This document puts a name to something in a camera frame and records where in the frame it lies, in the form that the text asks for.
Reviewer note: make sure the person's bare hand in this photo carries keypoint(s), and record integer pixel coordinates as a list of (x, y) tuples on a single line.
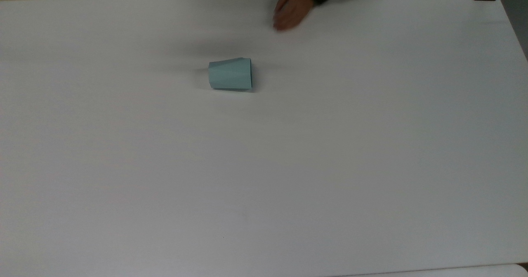
[(292, 9)]

